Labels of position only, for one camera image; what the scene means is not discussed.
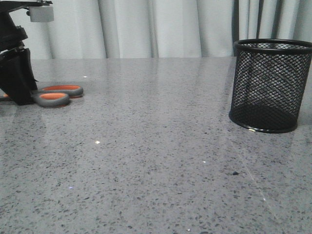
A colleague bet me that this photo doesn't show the grey curtain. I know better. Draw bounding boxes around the grey curtain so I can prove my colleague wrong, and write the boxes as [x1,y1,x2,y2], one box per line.
[11,0,312,59]

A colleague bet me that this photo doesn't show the white camera box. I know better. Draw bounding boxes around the white camera box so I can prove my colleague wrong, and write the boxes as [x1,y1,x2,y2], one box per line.
[27,5,54,22]

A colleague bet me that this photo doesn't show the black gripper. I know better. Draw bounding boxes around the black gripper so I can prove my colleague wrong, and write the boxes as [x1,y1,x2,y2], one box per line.
[0,0,53,105]

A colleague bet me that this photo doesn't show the grey and orange scissors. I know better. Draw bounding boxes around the grey and orange scissors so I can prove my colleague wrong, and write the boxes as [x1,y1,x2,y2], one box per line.
[0,84,83,108]

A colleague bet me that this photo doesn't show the black mesh metal bucket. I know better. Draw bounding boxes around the black mesh metal bucket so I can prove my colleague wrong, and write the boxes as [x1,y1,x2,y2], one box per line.
[229,39,312,133]

